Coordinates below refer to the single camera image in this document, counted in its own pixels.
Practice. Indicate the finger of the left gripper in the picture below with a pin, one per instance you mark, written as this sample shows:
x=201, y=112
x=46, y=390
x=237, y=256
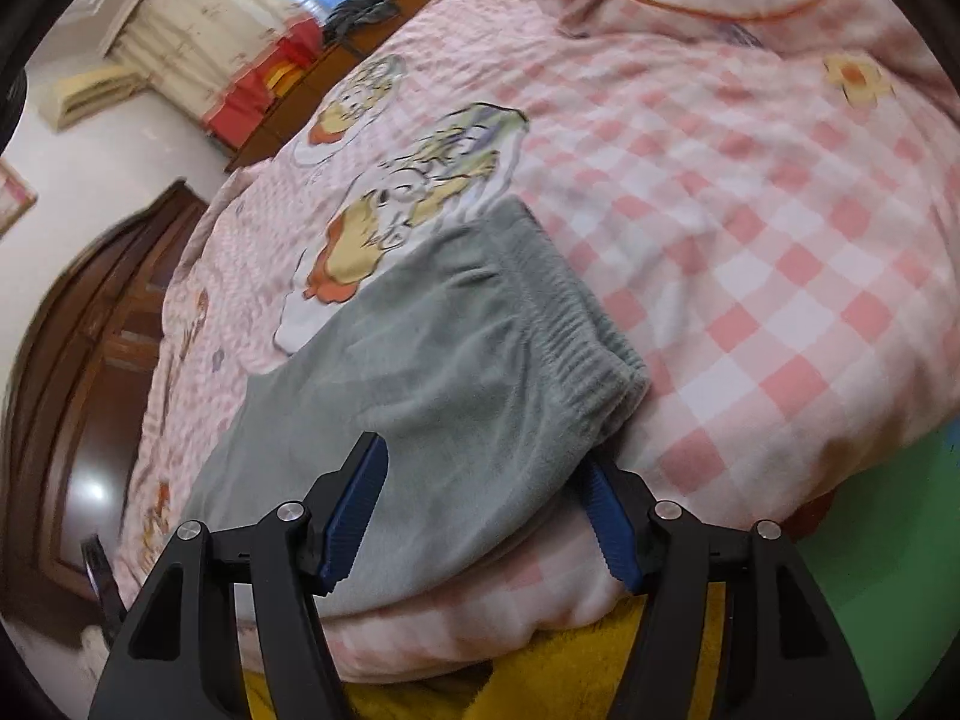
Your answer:
x=104, y=586

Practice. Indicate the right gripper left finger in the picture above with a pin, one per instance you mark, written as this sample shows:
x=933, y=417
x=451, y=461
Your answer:
x=177, y=653

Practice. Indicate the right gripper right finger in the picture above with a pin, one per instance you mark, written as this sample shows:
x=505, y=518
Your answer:
x=734, y=625

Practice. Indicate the grey pants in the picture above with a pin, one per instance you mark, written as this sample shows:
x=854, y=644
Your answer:
x=486, y=365

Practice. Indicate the green foam floor mat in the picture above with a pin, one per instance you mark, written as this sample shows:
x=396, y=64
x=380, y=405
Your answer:
x=886, y=557

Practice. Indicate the dark wooden wardrobe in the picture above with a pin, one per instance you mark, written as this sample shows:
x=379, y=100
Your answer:
x=73, y=411

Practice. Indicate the pink checked cartoon quilt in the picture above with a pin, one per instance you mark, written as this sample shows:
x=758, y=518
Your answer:
x=777, y=235

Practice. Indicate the red storage boxes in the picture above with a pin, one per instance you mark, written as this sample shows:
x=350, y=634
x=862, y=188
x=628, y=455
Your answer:
x=261, y=78

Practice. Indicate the cream curtain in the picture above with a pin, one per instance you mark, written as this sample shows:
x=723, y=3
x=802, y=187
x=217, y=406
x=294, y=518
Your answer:
x=185, y=48

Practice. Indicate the wooden headboard shelf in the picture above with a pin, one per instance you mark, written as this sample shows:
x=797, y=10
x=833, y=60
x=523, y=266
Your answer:
x=286, y=117

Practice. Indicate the dark clothes on shelf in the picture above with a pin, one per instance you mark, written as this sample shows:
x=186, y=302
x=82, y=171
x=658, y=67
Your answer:
x=350, y=15

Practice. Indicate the framed wall picture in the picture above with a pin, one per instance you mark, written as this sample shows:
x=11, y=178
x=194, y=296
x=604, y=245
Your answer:
x=16, y=197

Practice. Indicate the wall air conditioner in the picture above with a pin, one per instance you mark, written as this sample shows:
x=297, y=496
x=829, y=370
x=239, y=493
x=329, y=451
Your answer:
x=75, y=98

